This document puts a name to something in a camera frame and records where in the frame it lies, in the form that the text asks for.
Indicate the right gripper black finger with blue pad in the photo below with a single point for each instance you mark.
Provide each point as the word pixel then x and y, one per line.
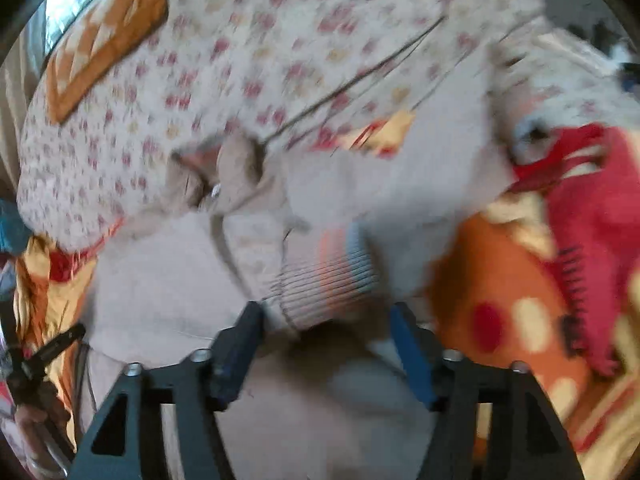
pixel 526 438
pixel 125 439

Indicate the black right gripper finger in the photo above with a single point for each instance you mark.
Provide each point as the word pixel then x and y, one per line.
pixel 20 369

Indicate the beige zip jacket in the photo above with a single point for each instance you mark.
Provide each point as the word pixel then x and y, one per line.
pixel 327 241

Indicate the person's left hand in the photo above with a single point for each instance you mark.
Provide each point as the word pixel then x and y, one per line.
pixel 29 417

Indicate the silver bangle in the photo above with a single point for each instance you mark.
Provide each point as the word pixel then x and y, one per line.
pixel 50 454

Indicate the blue cloth pile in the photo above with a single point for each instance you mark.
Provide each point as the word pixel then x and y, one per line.
pixel 14 234

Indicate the red orange yellow blanket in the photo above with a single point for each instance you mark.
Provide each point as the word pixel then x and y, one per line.
pixel 546 273

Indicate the floral quilt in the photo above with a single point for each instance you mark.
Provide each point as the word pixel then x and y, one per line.
pixel 287 70

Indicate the orange checkered cushion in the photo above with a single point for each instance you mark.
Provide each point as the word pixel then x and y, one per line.
pixel 98 39

